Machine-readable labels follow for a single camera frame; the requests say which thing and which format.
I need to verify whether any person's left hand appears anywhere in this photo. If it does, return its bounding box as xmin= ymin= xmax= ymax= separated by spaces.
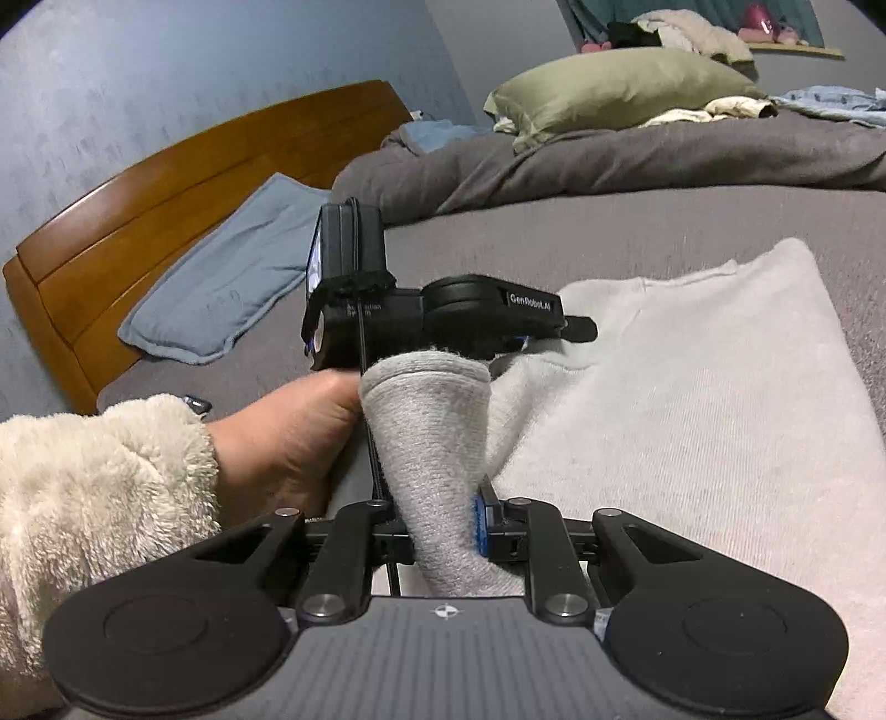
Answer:
xmin=206 ymin=370 xmax=364 ymax=517

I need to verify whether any blue denim clothing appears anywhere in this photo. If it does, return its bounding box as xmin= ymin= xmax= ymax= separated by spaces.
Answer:
xmin=771 ymin=84 xmax=886 ymax=130

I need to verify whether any beige blanket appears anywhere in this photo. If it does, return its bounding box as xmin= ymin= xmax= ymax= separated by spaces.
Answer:
xmin=633 ymin=8 xmax=754 ymax=65

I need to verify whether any blue pillowcase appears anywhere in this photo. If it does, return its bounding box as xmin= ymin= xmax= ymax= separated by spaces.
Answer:
xmin=401 ymin=119 xmax=489 ymax=155

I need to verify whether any wooden windowsill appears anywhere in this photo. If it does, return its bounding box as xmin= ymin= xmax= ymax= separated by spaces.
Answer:
xmin=748 ymin=42 xmax=846 ymax=60

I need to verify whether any cream cloth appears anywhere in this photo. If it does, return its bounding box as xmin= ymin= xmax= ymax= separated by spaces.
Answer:
xmin=493 ymin=95 xmax=780 ymax=134

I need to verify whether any wooden headboard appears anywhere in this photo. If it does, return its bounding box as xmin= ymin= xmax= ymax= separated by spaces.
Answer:
xmin=2 ymin=79 xmax=416 ymax=416

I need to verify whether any black cord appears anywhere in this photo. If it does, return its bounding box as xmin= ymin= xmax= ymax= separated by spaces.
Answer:
xmin=348 ymin=197 xmax=404 ymax=598

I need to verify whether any light grey sweater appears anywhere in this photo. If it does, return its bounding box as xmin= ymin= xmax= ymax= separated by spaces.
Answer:
xmin=332 ymin=237 xmax=886 ymax=720

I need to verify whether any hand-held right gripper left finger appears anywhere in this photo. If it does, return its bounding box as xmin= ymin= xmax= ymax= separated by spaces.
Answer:
xmin=183 ymin=500 xmax=416 ymax=620

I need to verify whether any teal curtain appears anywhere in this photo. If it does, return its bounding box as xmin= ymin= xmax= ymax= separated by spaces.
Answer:
xmin=555 ymin=0 xmax=825 ymax=53

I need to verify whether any dark grey duvet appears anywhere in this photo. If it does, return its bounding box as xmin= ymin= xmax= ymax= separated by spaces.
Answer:
xmin=332 ymin=111 xmax=886 ymax=224

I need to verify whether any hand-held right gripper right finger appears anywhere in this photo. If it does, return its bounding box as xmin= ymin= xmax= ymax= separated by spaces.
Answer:
xmin=471 ymin=476 xmax=700 ymax=620

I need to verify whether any blue quilted pad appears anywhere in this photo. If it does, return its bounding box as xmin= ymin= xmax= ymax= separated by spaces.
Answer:
xmin=117 ymin=173 xmax=333 ymax=366

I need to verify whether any olive green pillow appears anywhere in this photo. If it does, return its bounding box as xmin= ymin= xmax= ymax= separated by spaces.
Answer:
xmin=483 ymin=47 xmax=766 ymax=155

